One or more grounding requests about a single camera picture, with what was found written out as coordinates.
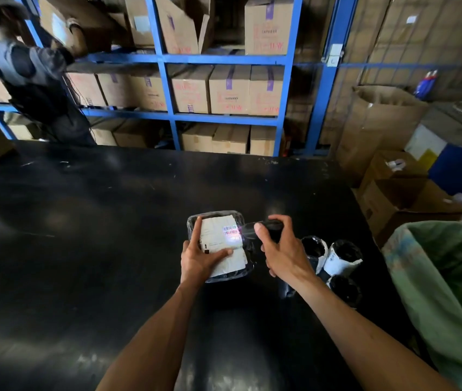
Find person's left forearm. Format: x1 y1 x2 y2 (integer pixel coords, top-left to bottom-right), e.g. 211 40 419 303
96 279 206 391

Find person's right forearm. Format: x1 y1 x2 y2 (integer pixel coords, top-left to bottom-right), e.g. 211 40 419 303
292 273 459 391

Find person's left hand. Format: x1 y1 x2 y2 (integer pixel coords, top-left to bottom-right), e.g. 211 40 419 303
180 217 234 286

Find white tag on post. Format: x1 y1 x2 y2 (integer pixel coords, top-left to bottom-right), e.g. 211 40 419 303
326 43 344 68

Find blue plastic bin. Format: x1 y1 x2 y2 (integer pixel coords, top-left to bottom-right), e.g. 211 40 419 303
428 144 462 198

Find rows of shelved cardboard boxes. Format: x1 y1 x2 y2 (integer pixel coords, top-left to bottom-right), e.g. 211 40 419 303
0 0 297 157

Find white and yellow board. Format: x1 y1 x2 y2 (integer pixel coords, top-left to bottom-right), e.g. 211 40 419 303
404 124 448 172

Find tall open cardboard box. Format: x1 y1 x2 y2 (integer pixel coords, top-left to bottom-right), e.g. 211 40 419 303
335 85 429 188

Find small open cardboard box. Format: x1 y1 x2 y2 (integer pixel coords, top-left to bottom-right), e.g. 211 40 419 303
357 150 429 193

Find wide open cardboard box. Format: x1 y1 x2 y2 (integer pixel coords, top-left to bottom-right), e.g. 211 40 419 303
359 178 462 247

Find green woven sack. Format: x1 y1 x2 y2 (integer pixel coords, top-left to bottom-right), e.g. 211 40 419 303
381 220 462 391

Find wire mesh fence panel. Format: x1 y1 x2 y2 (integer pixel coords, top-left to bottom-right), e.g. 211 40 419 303
320 0 462 157

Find person's right hand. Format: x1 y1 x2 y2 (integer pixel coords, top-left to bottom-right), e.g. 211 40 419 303
254 215 318 286

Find rolled black parcel white label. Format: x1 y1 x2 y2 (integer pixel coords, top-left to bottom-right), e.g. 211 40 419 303
323 239 364 278

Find blue metal shelf rack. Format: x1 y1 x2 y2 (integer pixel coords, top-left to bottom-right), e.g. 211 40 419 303
0 0 360 157

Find rolled black plastic parcel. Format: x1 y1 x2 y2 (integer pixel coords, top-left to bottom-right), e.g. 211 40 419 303
300 235 329 275
328 275 363 309

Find black barcode scanner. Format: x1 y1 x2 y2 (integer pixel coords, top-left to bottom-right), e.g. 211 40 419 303
241 219 285 245

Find black parcel with white label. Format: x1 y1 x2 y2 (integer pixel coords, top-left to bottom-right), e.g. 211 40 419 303
186 210 256 284

